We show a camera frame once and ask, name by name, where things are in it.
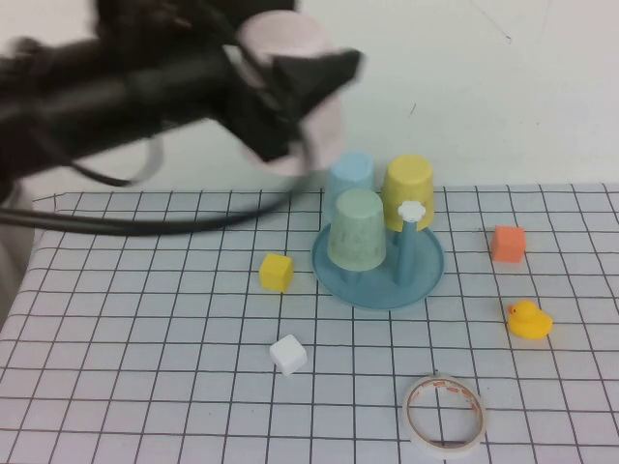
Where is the orange foam cube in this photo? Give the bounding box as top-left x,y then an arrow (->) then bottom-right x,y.
490,225 -> 527,265

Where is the pale pink plastic cup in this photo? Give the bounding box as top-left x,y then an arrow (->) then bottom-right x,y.
236,11 -> 346,178

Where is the white tape roll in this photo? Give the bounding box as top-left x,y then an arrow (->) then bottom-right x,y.
402,372 -> 488,460

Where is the yellow foam cube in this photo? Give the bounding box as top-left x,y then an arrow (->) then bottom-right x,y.
258,252 -> 295,294

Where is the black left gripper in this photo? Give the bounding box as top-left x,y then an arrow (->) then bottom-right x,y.
219,44 -> 366,166

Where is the yellow rubber duck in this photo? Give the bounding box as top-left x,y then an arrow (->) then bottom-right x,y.
506,299 -> 555,342

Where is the light blue plastic cup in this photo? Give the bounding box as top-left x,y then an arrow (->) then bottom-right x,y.
327,151 -> 376,228

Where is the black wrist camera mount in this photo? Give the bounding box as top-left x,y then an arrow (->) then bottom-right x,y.
93,0 -> 302,43

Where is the thin cable loop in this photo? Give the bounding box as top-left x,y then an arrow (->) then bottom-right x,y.
67,137 -> 166,189

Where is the blue cup stand with pegs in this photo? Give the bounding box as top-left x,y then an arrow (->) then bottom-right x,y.
310,199 -> 446,311

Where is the yellow plastic cup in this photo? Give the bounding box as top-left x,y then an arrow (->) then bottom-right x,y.
381,154 -> 435,233

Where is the thick black cable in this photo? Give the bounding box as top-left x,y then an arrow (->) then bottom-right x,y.
0,168 -> 335,239

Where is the pale green plastic cup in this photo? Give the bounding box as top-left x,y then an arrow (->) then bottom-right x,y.
326,188 -> 389,274

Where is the white foam cube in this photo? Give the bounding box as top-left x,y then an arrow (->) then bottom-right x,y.
268,333 -> 310,377

